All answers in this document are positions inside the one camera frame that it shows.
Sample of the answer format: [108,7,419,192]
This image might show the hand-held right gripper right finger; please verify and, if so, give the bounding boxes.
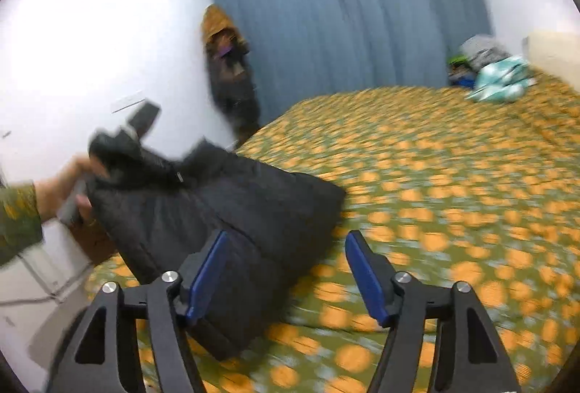
[345,231,519,393]

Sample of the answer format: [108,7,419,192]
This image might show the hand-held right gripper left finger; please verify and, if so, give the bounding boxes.
[45,231,229,393]

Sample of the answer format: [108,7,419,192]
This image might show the black puffer jacket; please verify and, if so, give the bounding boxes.
[86,128,349,362]

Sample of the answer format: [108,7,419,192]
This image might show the clothes hanging on rack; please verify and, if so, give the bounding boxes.
[200,4,262,145]

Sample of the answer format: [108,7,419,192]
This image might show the person's left hand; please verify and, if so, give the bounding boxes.
[36,155,112,231]

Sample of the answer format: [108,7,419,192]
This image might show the brown wooden cabinet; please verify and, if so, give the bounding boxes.
[68,218,119,268]

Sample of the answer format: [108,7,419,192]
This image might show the bed with orange floral sheet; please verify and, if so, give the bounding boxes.
[93,71,580,393]

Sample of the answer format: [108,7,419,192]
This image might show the teal and white folded cloth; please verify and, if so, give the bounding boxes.
[466,54,536,104]

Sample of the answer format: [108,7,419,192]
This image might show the blue curtain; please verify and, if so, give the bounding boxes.
[204,0,494,128]

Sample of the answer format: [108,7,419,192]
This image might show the grey and white cloth pile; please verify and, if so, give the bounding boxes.
[459,34,506,72]

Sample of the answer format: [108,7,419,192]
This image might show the cream headboard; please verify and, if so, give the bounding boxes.
[522,29,580,82]

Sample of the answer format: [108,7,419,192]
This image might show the white wall switch plate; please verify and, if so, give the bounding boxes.
[111,91,146,113]

